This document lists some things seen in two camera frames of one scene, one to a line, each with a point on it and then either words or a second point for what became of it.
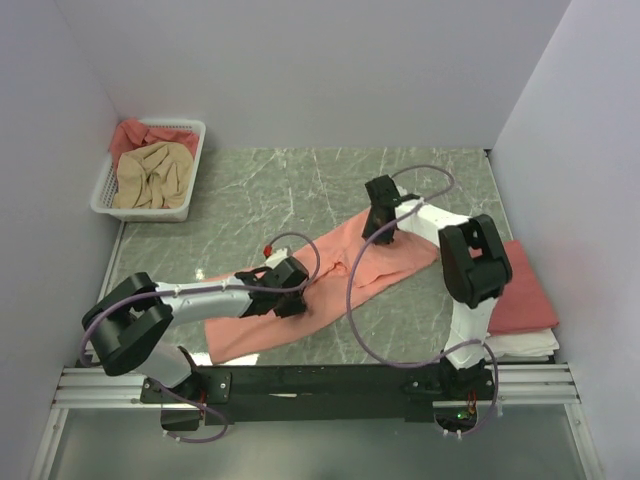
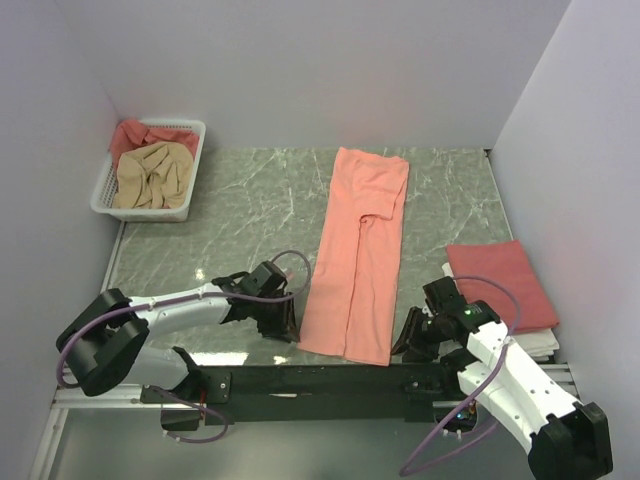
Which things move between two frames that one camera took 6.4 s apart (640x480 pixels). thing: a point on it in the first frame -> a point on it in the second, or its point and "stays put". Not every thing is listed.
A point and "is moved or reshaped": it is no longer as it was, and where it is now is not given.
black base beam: x=322 y=393 stays put
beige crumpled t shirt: x=153 y=176 stays put
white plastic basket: x=103 y=196 stays put
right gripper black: x=368 y=229 -> x=420 y=352
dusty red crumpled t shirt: x=131 y=134 stays put
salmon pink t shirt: x=343 y=264 is moved or reshaped
